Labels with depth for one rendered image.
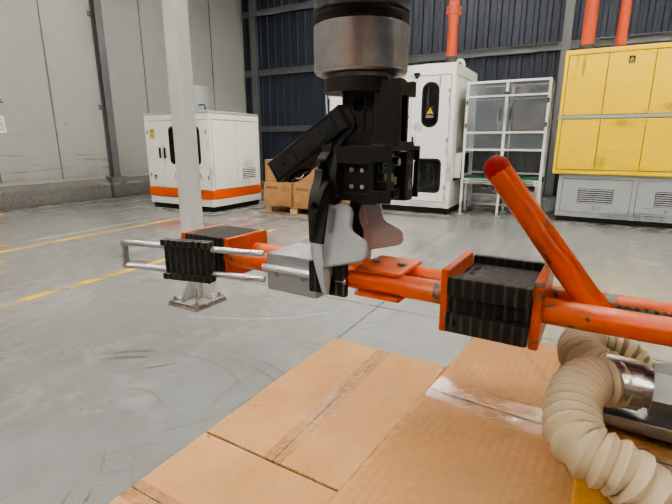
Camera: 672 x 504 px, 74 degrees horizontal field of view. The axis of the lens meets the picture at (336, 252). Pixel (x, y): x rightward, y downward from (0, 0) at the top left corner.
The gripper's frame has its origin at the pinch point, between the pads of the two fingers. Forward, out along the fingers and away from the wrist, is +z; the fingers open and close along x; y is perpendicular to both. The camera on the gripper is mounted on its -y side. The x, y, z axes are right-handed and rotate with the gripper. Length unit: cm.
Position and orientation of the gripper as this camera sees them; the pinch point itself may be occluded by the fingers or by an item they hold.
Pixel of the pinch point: (341, 273)
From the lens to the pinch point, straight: 49.1
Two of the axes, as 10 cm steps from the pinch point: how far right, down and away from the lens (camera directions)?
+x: 5.3, -2.0, 8.3
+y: 8.5, 1.3, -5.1
